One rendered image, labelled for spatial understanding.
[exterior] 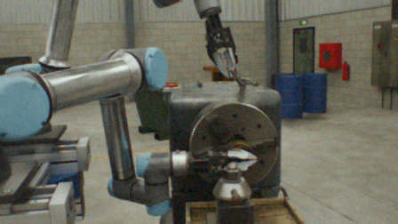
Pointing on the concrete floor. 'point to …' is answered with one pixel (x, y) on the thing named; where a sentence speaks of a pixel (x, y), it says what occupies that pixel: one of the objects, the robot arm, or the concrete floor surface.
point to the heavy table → (218, 75)
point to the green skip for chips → (152, 113)
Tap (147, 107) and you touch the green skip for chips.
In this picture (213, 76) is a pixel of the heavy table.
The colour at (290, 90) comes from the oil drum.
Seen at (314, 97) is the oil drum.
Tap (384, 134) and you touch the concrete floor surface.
